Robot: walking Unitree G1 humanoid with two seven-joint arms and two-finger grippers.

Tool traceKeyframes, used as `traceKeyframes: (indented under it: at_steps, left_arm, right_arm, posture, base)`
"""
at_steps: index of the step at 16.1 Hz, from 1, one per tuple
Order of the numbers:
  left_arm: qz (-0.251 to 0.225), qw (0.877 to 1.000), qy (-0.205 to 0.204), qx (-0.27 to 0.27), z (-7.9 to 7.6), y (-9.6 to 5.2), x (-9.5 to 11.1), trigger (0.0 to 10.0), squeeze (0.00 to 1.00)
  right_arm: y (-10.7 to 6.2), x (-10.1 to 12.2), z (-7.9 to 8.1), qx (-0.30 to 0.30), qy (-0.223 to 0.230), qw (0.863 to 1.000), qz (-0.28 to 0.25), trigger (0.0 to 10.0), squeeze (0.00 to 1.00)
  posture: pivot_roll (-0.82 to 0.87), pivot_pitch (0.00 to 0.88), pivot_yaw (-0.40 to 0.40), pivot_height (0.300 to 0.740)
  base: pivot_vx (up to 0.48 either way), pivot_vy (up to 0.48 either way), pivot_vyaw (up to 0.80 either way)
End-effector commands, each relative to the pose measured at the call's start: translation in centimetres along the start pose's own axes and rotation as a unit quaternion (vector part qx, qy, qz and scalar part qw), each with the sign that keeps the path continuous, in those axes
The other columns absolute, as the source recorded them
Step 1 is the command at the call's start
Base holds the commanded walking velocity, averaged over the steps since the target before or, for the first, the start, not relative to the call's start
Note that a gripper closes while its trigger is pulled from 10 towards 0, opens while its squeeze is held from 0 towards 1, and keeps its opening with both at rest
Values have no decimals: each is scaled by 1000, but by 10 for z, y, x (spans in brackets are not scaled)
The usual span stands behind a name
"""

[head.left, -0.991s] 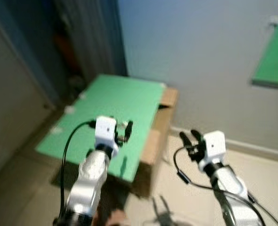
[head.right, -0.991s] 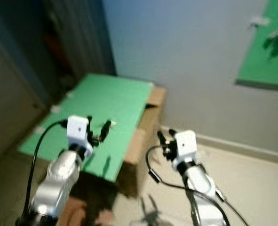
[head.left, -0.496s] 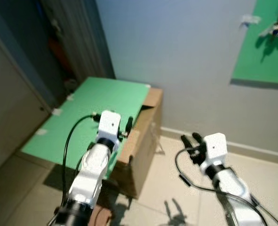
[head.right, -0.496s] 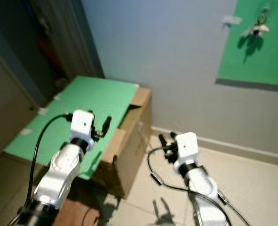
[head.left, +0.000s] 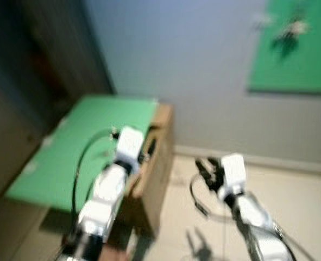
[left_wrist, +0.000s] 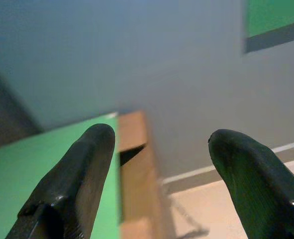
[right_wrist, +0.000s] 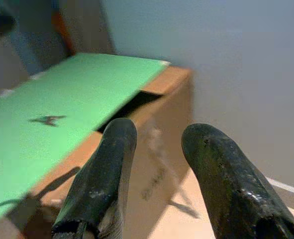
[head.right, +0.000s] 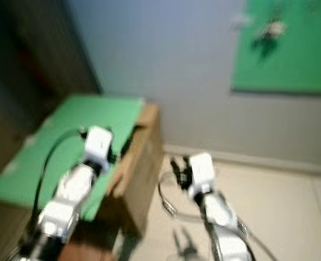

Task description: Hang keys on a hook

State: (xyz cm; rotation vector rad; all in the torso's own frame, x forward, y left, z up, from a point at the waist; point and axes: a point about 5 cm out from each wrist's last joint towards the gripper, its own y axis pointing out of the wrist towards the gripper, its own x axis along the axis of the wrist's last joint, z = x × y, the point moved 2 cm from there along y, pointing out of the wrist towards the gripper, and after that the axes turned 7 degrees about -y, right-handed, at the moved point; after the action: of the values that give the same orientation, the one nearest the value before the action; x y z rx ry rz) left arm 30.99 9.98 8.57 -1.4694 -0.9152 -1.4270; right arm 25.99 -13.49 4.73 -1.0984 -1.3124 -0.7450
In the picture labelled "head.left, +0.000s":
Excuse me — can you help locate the brown cardboard box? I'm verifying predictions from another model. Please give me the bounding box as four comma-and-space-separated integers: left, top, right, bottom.
119, 103, 175, 235

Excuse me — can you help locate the green board on cardboard box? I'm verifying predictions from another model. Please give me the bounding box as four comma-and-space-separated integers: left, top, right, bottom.
5, 95, 158, 213

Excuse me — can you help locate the dark brown door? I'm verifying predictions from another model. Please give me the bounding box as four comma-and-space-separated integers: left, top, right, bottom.
0, 0, 116, 210

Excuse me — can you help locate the clear tape piece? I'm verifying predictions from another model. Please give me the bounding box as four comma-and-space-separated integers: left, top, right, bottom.
251, 15, 273, 30

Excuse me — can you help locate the key bunch with white charm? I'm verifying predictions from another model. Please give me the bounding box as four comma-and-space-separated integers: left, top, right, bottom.
274, 16, 311, 47

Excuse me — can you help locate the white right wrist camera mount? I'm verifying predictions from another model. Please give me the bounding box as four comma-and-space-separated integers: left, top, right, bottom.
220, 153, 248, 200

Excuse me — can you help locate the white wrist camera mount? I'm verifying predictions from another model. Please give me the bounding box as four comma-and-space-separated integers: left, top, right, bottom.
220, 153, 248, 200
115, 126, 145, 170

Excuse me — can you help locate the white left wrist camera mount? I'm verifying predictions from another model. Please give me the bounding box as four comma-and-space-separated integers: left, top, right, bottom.
115, 126, 145, 170

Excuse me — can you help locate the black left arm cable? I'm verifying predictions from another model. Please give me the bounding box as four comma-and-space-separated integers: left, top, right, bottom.
71, 128, 120, 218

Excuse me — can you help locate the large green wall board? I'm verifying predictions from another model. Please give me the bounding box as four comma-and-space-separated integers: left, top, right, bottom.
248, 0, 321, 94

